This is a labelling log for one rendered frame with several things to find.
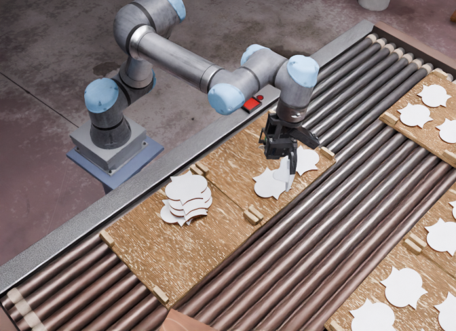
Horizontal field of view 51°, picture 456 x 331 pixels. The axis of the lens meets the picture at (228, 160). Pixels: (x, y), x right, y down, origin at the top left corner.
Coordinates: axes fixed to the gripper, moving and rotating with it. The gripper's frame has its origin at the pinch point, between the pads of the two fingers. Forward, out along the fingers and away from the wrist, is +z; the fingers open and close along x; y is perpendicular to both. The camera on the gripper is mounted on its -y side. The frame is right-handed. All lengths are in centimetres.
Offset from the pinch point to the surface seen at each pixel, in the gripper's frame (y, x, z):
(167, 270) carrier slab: 29.1, 0.8, 37.8
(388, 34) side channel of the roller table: -90, -91, 0
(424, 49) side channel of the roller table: -100, -77, 0
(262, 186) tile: -7.8, -21.9, 26.1
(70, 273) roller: 58, -7, 44
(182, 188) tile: 20.9, -22.9, 25.7
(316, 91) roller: -45, -66, 15
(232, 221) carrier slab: 5.4, -11.4, 31.4
